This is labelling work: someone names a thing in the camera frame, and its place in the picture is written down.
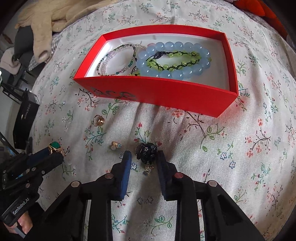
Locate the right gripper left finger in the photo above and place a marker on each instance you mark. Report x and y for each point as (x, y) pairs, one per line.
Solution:
(110, 187)

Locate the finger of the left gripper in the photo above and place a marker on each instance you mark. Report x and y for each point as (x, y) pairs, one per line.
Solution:
(38, 157)
(46, 163)

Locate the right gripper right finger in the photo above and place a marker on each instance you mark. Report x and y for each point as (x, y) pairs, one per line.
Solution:
(176, 186)

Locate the black beaded flower brooch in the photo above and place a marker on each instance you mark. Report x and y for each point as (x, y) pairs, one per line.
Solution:
(147, 154)

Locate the left hand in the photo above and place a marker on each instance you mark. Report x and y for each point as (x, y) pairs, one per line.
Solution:
(24, 222)

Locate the black box beside bed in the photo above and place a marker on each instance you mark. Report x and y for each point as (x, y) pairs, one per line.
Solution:
(24, 120)

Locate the floral bed sheet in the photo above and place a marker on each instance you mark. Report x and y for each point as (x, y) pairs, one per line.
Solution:
(249, 150)

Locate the red Ace box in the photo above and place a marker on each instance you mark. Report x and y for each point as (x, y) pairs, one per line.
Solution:
(210, 93)

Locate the beige fleece blanket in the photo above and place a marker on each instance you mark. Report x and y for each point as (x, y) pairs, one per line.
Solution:
(45, 17)

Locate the red plush toy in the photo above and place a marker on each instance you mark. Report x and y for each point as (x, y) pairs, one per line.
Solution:
(259, 8)

